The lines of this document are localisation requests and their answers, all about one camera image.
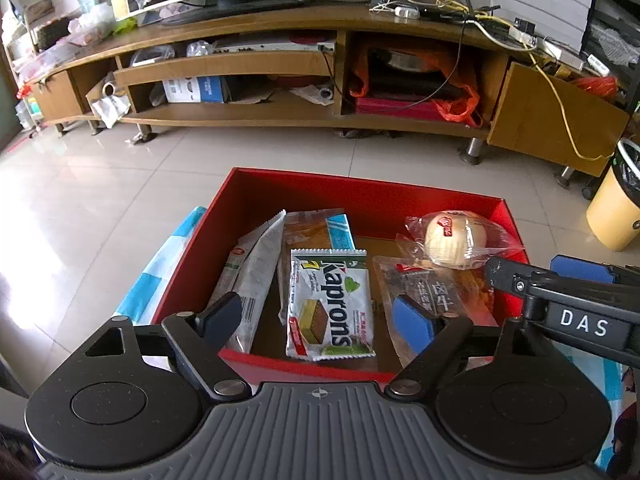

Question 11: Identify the orange plastic bag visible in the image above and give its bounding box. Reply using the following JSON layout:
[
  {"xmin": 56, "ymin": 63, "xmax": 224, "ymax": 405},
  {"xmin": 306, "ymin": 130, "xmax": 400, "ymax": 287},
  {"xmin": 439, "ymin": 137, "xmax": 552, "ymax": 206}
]
[{"xmin": 349, "ymin": 50, "xmax": 483, "ymax": 128}]

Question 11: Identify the white panel stack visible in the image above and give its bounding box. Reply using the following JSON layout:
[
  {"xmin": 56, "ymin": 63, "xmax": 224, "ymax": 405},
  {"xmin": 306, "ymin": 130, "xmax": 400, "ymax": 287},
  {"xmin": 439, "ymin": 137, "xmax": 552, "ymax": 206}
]
[{"xmin": 492, "ymin": 0, "xmax": 596, "ymax": 53}]

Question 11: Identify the wooden television stand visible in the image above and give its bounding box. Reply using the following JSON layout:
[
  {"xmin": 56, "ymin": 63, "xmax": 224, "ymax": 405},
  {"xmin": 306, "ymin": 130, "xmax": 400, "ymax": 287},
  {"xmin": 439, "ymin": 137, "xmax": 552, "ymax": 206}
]
[{"xmin": 22, "ymin": 2, "xmax": 631, "ymax": 178}]

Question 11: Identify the dark woven basket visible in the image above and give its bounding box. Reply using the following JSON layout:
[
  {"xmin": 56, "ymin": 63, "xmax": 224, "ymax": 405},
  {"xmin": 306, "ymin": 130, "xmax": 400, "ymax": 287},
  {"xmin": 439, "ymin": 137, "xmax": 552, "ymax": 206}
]
[{"xmin": 37, "ymin": 19, "xmax": 71, "ymax": 51}]

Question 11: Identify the bread packet with blue label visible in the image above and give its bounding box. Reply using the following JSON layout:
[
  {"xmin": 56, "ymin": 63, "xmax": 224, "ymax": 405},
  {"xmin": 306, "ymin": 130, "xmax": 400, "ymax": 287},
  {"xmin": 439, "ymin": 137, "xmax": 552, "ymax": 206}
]
[{"xmin": 277, "ymin": 208, "xmax": 357, "ymax": 326}]

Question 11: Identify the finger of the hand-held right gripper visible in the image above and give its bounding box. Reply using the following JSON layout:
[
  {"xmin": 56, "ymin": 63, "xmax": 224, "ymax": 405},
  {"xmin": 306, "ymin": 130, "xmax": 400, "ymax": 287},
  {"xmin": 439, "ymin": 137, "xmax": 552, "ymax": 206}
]
[
  {"xmin": 484, "ymin": 256, "xmax": 558, "ymax": 306},
  {"xmin": 550, "ymin": 255, "xmax": 640, "ymax": 286}
]

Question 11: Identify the green white wafer packet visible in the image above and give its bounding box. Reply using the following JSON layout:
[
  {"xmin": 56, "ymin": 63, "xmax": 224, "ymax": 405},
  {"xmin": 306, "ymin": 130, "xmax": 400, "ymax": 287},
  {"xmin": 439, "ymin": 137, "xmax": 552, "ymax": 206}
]
[{"xmin": 285, "ymin": 248, "xmax": 377, "ymax": 361}]

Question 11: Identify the round bun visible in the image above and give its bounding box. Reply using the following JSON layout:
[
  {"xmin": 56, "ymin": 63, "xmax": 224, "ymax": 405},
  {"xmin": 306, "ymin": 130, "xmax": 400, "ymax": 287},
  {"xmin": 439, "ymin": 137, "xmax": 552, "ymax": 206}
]
[{"xmin": 396, "ymin": 210, "xmax": 526, "ymax": 271}]

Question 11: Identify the white paper bag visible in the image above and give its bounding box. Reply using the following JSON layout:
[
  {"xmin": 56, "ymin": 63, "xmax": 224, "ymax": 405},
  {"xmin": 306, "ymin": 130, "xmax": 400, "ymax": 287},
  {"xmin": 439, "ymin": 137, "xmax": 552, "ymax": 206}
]
[{"xmin": 86, "ymin": 72, "xmax": 132, "ymax": 130}]

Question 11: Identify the yellow trash bin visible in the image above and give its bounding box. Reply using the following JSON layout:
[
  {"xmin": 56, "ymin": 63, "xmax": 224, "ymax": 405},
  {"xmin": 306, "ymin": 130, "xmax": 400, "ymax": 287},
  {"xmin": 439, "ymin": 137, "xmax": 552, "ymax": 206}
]
[{"xmin": 586, "ymin": 139, "xmax": 640, "ymax": 252}]

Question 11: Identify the blue white checked tablecloth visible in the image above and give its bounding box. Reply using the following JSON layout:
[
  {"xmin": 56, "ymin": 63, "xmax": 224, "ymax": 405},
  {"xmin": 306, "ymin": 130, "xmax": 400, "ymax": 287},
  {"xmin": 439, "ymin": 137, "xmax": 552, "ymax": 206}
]
[{"xmin": 115, "ymin": 205, "xmax": 640, "ymax": 478}]

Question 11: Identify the clear plastic bag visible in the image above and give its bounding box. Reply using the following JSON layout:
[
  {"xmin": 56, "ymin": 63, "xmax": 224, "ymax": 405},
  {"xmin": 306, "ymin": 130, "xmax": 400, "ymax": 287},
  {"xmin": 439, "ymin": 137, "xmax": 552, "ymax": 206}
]
[{"xmin": 67, "ymin": 2, "xmax": 116, "ymax": 43}]

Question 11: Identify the black metal shelf rack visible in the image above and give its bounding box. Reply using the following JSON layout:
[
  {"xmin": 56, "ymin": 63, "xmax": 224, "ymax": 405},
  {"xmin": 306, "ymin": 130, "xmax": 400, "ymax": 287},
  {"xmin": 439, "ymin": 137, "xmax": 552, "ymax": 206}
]
[{"xmin": 580, "ymin": 0, "xmax": 640, "ymax": 111}]

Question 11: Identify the yellow cable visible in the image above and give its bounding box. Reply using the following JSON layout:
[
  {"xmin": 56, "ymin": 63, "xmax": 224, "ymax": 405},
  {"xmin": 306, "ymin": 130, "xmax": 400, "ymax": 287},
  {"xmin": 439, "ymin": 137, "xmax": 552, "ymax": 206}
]
[{"xmin": 410, "ymin": 0, "xmax": 616, "ymax": 162}]

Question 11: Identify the red plastic bag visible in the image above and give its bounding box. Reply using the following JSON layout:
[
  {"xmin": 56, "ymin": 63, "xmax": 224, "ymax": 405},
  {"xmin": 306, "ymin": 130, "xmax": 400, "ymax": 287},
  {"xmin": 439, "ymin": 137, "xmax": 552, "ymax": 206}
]
[{"xmin": 572, "ymin": 76, "xmax": 621, "ymax": 99}]

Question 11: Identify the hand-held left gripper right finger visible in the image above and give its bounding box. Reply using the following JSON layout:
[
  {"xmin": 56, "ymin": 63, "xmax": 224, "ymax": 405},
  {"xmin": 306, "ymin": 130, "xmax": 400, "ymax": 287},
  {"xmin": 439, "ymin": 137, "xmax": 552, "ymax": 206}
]
[{"xmin": 385, "ymin": 296, "xmax": 526, "ymax": 403}]

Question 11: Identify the long white power strip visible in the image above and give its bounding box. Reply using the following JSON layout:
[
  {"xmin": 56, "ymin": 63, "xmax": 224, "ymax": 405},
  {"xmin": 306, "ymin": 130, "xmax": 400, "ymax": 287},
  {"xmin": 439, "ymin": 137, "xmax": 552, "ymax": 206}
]
[{"xmin": 510, "ymin": 17, "xmax": 586, "ymax": 69}]

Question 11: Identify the white snack packet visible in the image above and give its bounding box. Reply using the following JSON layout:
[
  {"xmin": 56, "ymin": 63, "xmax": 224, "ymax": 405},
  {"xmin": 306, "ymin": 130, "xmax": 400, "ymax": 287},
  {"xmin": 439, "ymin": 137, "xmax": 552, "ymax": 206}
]
[{"xmin": 207, "ymin": 210, "xmax": 287, "ymax": 353}]

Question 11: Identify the blue white box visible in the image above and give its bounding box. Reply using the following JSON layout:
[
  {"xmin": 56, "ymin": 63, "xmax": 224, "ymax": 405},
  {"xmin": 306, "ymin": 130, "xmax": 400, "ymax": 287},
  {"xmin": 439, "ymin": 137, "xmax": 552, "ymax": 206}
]
[{"xmin": 164, "ymin": 76, "xmax": 226, "ymax": 104}]

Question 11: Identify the clear beef jerky packet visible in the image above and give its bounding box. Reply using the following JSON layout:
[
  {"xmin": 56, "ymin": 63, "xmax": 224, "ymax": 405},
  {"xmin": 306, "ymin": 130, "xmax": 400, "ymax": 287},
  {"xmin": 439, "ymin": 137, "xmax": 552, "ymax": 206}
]
[{"xmin": 372, "ymin": 255, "xmax": 501, "ymax": 368}]

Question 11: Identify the red cardboard box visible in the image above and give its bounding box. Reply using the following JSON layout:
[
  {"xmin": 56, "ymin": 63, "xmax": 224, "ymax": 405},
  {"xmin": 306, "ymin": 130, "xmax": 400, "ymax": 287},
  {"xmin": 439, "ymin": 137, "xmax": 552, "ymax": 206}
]
[{"xmin": 151, "ymin": 167, "xmax": 531, "ymax": 386}]

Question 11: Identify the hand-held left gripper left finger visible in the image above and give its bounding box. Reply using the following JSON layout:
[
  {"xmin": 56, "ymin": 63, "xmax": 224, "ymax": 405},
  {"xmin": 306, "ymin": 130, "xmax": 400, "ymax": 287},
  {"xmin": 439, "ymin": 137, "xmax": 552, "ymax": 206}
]
[{"xmin": 85, "ymin": 291, "xmax": 252, "ymax": 403}]

